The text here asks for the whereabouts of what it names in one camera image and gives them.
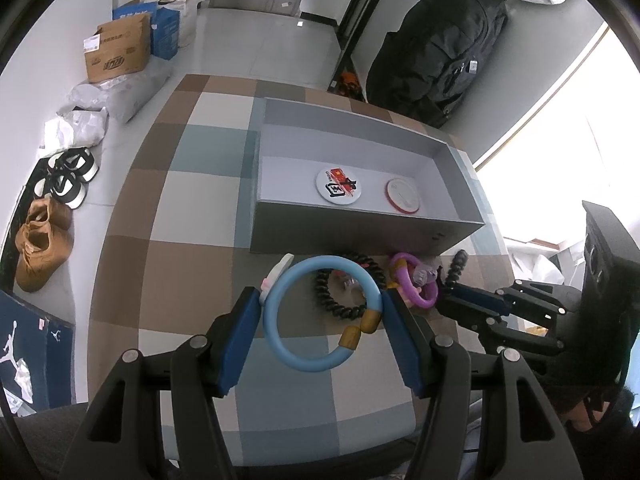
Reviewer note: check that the small white plastic bag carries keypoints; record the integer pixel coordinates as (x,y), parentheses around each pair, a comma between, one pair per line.
(82,127)

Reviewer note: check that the blue shoe box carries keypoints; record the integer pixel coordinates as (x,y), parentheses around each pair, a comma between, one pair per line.
(30,355)

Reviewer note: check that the person's dark grey trousers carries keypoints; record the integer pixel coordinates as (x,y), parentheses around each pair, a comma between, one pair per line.
(45,435)

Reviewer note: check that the black white sandal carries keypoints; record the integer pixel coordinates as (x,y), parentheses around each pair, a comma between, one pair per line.
(62,190)
(75,162)

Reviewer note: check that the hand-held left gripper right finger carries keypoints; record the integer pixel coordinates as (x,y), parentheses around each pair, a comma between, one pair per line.
(405,345)

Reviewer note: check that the checkered tablecloth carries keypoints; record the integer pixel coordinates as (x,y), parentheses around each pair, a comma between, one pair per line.
(200,200)

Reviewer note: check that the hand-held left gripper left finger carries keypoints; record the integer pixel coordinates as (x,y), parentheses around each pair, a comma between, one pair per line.
(240,345)

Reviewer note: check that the red rimmed round badge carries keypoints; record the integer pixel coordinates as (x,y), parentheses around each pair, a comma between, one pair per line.
(403,196)

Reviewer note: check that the large white plastic bag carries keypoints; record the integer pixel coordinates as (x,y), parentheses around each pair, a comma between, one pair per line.
(130,90)

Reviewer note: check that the white round badge red print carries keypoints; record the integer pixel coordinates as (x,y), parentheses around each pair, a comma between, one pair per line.
(337,186)

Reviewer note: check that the blue cardboard box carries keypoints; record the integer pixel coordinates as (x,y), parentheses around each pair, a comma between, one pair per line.
(165,35)

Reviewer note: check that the grey box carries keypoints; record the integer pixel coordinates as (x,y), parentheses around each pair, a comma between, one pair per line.
(350,135)

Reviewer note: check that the orange black object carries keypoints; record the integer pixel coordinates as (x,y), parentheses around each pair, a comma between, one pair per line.
(349,84)

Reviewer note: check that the white cloth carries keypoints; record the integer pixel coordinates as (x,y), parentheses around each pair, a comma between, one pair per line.
(537,265)

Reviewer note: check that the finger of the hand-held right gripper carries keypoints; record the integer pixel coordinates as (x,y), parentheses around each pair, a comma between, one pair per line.
(475,297)
(515,337)

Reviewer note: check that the white pink hair clip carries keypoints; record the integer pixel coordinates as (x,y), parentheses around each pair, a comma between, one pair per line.
(277,272)

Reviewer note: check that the black backpack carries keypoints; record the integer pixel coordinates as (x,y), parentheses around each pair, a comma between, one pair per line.
(435,50)

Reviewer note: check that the small clear hair clip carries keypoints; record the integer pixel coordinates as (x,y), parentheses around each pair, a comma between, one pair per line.
(347,280)

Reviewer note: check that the brown shoe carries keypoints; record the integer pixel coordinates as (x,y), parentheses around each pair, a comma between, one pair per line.
(42,260)
(52,212)

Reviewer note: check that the brown cardboard box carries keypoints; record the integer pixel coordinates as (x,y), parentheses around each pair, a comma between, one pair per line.
(120,52)

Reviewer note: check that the black floor mat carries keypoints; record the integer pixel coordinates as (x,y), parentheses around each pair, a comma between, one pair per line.
(25,195)

